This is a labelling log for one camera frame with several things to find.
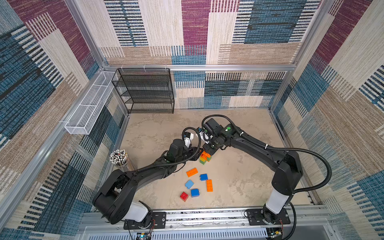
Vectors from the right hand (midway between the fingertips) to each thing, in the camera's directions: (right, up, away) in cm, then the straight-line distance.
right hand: (211, 149), depth 84 cm
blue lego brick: (-4, -17, +4) cm, 18 cm away
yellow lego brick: (-5, -6, +3) cm, 9 cm away
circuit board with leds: (+28, -38, -13) cm, 48 cm away
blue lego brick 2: (-9, -23, -2) cm, 25 cm away
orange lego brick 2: (-1, -20, 0) cm, 20 cm away
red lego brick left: (-15, -23, -6) cm, 28 cm away
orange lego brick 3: (-3, -3, -2) cm, 5 cm away
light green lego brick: (-1, -7, +5) cm, 8 cm away
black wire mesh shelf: (-45, +38, +26) cm, 64 cm away
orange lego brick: (-11, -14, +6) cm, 19 cm away
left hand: (-4, -1, -1) cm, 5 cm away
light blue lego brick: (-12, -20, +2) cm, 24 cm away
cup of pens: (-47, -3, -8) cm, 47 cm away
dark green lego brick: (-4, -10, +8) cm, 13 cm away
